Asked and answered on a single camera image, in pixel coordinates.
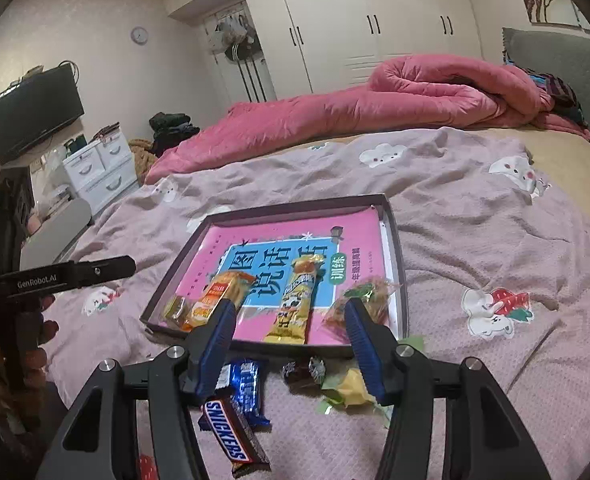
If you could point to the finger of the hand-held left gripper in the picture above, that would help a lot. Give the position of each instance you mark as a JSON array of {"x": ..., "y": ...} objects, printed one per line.
[{"x": 105, "y": 269}]

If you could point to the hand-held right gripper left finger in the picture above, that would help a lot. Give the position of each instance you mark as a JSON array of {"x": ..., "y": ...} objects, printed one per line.
[{"x": 215, "y": 355}]

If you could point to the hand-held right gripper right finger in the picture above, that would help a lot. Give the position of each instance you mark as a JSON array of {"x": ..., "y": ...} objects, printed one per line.
[{"x": 367, "y": 360}]

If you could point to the yellow pastry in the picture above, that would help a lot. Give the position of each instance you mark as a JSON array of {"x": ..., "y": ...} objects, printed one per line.
[{"x": 352, "y": 387}]

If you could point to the blue chocolate bar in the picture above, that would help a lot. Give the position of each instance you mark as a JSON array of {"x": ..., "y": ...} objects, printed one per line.
[{"x": 247, "y": 385}]

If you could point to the pale green snack packet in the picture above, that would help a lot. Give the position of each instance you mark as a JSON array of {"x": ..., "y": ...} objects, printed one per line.
[{"x": 417, "y": 343}]

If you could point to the orange biscuit packet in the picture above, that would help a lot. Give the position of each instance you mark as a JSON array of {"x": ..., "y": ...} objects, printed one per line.
[{"x": 220, "y": 292}]

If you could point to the clear green-label cake packet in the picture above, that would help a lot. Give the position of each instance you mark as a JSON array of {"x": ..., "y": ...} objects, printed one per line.
[{"x": 381, "y": 291}]

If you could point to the dark foil candy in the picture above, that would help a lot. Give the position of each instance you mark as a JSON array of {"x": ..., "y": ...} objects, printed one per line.
[{"x": 297, "y": 370}]

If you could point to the brown chocolate bar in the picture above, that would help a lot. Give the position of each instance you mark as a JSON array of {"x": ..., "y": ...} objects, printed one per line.
[{"x": 232, "y": 435}]

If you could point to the long yellow wafer packet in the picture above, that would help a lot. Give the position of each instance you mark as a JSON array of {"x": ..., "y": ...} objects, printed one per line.
[{"x": 295, "y": 305}]

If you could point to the dark grey shallow tray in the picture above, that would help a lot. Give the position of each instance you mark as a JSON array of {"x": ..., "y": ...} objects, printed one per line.
[{"x": 397, "y": 260}]

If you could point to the person's left forearm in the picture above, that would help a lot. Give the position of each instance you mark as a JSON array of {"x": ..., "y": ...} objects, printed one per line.
[{"x": 5, "y": 440}]

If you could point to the person's left hand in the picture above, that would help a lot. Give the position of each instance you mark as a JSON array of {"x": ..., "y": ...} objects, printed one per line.
[{"x": 39, "y": 360}]

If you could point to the grey padded chair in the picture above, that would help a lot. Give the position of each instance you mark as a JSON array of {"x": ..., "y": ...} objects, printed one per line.
[{"x": 50, "y": 235}]

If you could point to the white drawer unit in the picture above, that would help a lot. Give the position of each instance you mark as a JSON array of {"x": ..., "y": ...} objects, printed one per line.
[{"x": 100, "y": 170}]

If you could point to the brown fuzzy blanket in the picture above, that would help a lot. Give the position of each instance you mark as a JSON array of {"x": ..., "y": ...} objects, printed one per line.
[{"x": 142, "y": 160}]

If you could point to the dark green container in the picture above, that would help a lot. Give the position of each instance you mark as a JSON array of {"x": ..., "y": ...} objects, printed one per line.
[{"x": 77, "y": 143}]

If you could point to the black television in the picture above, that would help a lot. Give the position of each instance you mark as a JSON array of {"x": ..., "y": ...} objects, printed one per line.
[{"x": 35, "y": 112}]

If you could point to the pink and blue book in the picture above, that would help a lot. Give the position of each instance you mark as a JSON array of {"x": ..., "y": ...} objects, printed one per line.
[{"x": 275, "y": 230}]

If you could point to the pile of dark clothes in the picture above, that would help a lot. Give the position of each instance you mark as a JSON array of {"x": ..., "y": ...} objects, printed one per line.
[{"x": 172, "y": 132}]

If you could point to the lilac printed blanket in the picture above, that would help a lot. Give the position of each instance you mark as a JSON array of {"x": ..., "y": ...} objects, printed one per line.
[{"x": 475, "y": 240}]

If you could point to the pink quilt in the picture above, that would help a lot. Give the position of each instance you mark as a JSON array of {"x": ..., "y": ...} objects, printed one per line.
[{"x": 375, "y": 100}]

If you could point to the hanging bags on door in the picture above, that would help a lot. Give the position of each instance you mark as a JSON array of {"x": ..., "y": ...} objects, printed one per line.
[{"x": 235, "y": 32}]

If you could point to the colourful striped clothes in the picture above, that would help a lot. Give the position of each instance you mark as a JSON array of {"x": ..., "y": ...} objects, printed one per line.
[{"x": 557, "y": 92}]

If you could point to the white wardrobe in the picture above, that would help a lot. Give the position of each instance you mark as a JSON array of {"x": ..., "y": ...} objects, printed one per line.
[{"x": 375, "y": 20}]

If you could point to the grey padded headboard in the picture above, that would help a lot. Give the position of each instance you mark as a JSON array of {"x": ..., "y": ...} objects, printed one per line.
[{"x": 565, "y": 55}]

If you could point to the round wall clock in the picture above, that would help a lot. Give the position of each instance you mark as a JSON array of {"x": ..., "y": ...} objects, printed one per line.
[{"x": 139, "y": 35}]

